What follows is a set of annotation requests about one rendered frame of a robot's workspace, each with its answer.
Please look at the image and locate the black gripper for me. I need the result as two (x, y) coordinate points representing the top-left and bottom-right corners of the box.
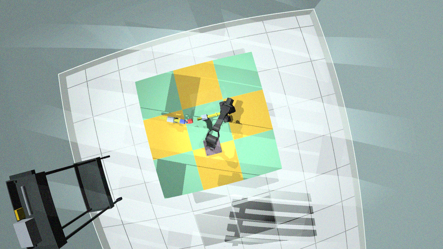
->
(219, 101), (231, 122)

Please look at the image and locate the yellow bar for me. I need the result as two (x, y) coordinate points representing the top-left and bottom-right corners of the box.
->
(197, 112), (220, 121)

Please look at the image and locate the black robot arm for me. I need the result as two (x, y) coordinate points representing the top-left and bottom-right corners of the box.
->
(205, 98), (236, 150)

